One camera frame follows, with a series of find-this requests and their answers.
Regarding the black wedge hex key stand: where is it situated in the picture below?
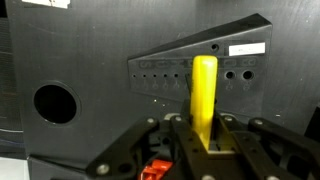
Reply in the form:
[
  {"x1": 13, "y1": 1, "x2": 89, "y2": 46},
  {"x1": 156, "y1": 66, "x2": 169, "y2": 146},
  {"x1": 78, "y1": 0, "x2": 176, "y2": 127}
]
[{"x1": 127, "y1": 13, "x2": 274, "y2": 118}]

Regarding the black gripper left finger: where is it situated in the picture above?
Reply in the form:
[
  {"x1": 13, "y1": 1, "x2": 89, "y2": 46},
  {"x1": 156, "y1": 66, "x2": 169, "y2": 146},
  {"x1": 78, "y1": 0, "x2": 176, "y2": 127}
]
[{"x1": 84, "y1": 114, "x2": 208, "y2": 180}]

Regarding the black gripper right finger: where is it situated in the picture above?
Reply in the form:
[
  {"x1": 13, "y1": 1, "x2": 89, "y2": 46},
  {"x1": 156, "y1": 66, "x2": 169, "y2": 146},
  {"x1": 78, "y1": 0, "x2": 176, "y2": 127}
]
[{"x1": 211, "y1": 114, "x2": 320, "y2": 180}]

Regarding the white floor sheet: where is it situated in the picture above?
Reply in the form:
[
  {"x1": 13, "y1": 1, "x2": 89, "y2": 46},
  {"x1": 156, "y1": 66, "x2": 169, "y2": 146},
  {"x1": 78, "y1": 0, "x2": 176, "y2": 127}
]
[{"x1": 0, "y1": 156, "x2": 32, "y2": 180}]

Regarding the yellow T-handle hex key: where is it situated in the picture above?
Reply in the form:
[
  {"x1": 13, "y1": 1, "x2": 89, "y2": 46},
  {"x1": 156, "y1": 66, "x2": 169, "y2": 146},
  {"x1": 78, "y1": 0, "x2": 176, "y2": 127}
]
[{"x1": 184, "y1": 55, "x2": 219, "y2": 152}]

